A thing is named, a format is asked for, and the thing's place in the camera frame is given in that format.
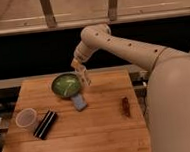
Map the small brown red object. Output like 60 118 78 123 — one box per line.
122 97 130 118

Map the green bowl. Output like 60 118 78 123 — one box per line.
51 73 82 98

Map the black rectangular box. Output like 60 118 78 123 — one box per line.
33 110 57 140

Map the clear plastic cup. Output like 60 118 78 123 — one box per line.
15 108 38 131

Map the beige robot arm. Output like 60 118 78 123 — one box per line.
71 24 190 152

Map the blue sponge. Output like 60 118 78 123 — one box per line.
70 94 87 111

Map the white labelled bottle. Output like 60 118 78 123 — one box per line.
77 65 91 86

